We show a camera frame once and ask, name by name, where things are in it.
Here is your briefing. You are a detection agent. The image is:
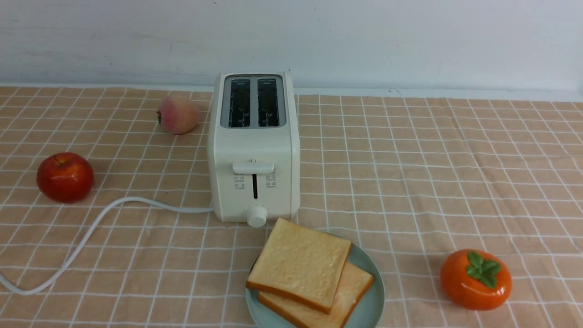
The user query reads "toast slice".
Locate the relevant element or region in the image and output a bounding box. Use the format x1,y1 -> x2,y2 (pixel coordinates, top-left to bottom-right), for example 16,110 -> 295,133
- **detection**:
245,218 -> 352,315
258,262 -> 373,328

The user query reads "white two-slot toaster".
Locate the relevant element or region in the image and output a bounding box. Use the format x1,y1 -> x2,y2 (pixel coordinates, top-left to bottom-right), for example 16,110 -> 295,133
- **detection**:
207,72 -> 300,227

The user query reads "pink peach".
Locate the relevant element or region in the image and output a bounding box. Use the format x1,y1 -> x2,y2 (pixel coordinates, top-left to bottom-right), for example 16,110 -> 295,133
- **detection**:
157,96 -> 202,135

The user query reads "light blue round plate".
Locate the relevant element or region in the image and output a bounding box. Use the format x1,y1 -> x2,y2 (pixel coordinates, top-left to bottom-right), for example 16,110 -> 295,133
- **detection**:
245,243 -> 385,328

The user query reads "orange persimmon with green leaves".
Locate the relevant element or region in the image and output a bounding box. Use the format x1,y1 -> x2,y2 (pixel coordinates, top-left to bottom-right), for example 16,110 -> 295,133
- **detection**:
440,249 -> 513,311

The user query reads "red apple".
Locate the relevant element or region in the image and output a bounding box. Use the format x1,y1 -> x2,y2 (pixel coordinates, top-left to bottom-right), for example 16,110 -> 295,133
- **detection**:
36,152 -> 94,204

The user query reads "white toaster power cord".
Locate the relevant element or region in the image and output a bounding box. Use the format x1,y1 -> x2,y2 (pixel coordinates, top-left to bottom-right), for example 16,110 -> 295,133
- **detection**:
0,196 -> 214,296

